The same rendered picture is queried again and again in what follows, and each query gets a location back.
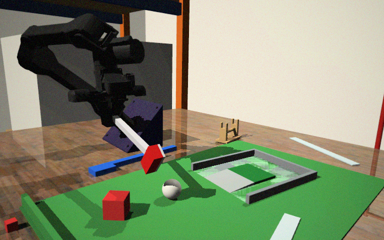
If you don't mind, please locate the red putter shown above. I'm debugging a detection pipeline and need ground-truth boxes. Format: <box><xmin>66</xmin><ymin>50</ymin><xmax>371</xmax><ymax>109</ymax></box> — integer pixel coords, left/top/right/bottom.
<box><xmin>108</xmin><ymin>107</ymin><xmax>166</xmax><ymax>174</ymax></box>

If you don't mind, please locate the light grey flat bar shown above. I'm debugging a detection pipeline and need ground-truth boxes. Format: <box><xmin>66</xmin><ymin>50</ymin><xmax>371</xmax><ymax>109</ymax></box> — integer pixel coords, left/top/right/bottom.
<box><xmin>270</xmin><ymin>213</ymin><xmax>301</xmax><ymax>240</ymax></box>
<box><xmin>290</xmin><ymin>137</ymin><xmax>360</xmax><ymax>166</ymax></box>

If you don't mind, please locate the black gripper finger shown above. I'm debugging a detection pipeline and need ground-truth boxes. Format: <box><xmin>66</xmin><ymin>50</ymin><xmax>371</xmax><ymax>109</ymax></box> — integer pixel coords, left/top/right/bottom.
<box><xmin>90</xmin><ymin>100</ymin><xmax>111</xmax><ymax>127</ymax></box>
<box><xmin>111</xmin><ymin>98</ymin><xmax>129</xmax><ymax>116</ymax></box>

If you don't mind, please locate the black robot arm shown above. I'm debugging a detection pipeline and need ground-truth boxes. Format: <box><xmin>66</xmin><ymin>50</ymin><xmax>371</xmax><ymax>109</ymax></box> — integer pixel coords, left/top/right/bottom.
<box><xmin>17</xmin><ymin>13</ymin><xmax>145</xmax><ymax>95</ymax></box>

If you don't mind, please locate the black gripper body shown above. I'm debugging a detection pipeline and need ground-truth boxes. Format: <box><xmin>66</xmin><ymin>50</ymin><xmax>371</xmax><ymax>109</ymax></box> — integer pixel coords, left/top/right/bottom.
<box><xmin>68</xmin><ymin>65</ymin><xmax>146</xmax><ymax>103</ymax></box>

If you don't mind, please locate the white ball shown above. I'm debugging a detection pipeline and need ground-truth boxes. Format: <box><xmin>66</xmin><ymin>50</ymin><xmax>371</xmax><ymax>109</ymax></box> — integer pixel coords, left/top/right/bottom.
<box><xmin>162</xmin><ymin>179</ymin><xmax>182</xmax><ymax>199</ymax></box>

